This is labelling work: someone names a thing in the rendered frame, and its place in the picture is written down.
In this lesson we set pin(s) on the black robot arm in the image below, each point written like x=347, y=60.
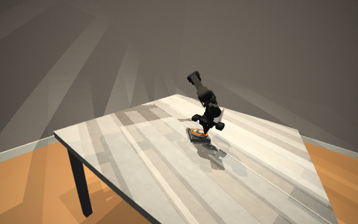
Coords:
x=207, y=97

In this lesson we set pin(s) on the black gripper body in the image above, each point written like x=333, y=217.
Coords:
x=219, y=126

